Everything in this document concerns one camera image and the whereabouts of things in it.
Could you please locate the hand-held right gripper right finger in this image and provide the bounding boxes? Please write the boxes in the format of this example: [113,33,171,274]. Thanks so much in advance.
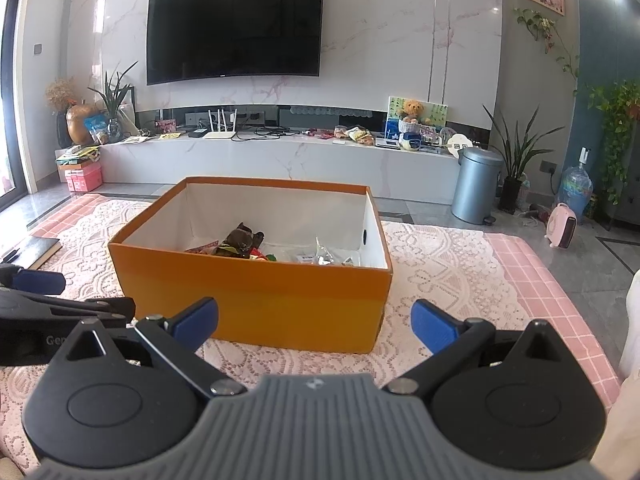
[380,298,568,396]

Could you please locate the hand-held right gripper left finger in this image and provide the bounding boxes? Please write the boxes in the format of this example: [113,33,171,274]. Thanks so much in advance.
[62,296,248,399]

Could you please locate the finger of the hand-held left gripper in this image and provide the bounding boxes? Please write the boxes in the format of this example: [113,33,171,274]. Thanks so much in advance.
[0,265,67,296]
[0,290,137,330]

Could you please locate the orange cardboard box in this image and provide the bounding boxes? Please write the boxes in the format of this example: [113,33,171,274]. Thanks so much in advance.
[107,176,394,356]

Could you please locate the clear packet of candies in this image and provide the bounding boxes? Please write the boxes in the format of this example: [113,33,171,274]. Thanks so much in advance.
[314,237,361,267]

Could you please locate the dark hardcover notebook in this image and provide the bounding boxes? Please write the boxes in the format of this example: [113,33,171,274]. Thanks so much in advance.
[0,236,63,273]

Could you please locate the white lace tablecloth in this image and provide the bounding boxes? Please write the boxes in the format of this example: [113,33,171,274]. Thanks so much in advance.
[0,199,533,476]

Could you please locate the pink storage box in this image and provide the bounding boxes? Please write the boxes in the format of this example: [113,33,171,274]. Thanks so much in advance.
[65,162,103,192]

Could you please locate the pink checked table cover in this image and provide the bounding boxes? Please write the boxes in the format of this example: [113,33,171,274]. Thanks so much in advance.
[30,192,621,411]

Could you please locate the stack of papers and bags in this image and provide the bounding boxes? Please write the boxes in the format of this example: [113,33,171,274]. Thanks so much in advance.
[55,145,101,166]

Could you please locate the grey pedal trash can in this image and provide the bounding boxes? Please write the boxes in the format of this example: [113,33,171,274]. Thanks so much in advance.
[451,146,505,226]

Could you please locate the long-leaf plant in black pot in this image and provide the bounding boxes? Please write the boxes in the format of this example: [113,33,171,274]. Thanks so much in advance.
[482,104,566,213]

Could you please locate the orange gourd ornament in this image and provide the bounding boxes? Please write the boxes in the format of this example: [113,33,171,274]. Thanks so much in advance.
[66,102,103,147]

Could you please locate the pink space heater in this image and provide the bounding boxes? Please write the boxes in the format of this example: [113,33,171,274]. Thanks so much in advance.
[545,202,578,250]

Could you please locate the dried flowers in dark vase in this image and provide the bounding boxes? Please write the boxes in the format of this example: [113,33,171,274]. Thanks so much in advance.
[45,77,76,148]

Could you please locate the round white hand fan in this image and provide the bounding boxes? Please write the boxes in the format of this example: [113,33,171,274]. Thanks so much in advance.
[446,131,471,157]

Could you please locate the white marble tv console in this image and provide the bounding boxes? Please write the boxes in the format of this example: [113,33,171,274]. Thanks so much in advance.
[97,105,461,206]

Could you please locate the white wifi router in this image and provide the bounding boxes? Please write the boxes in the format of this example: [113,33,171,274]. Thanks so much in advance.
[202,107,238,140]

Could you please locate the green plant in glass vase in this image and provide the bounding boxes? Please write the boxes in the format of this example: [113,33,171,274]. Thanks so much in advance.
[89,61,138,143]

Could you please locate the blue water jug with pump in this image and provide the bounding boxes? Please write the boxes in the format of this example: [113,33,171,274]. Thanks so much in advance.
[559,146,595,221]

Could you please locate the white cloth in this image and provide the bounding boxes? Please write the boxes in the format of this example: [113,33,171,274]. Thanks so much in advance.
[619,269,640,376]

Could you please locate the pile of snack bags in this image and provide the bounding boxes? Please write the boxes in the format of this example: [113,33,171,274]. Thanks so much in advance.
[334,125,373,147]

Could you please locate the green picture board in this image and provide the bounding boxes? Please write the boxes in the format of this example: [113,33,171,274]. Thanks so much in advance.
[387,95,447,128]

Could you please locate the grey blue cabinet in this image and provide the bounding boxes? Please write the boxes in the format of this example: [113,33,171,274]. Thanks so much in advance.
[607,170,640,231]

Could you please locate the trailing green vine plant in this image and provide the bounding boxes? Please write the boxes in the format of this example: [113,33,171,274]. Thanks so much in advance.
[514,7,640,206]

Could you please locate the black curved television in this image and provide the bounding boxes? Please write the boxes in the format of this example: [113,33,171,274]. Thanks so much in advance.
[146,0,326,86]

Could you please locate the black cables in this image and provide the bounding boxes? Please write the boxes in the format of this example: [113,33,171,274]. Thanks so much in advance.
[235,125,301,139]

